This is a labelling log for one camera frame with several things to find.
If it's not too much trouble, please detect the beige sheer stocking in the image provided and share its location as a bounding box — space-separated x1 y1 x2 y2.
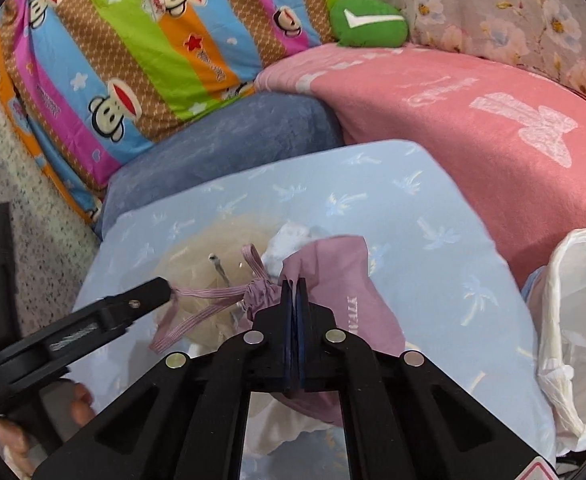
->
154 214 282 350

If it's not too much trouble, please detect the mauve drawstring pouch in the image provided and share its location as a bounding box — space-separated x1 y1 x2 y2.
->
149 234 407 428

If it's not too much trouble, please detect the white bag lined trash bin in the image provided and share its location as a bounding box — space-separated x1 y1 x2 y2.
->
522 229 586 456

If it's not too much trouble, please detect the person's left hand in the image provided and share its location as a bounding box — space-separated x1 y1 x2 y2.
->
0 379 95 479

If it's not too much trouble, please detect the grey speckled fabric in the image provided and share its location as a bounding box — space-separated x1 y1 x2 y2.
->
0 105 99 336

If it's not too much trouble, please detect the colourful striped monkey sheet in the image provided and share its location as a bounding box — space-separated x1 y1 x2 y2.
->
0 0 332 224

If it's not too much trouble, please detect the pink blanket with white bow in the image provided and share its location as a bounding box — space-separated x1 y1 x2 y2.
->
255 44 586 281

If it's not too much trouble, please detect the green round check-mark cushion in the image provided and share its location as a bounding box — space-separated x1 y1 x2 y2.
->
330 0 409 48

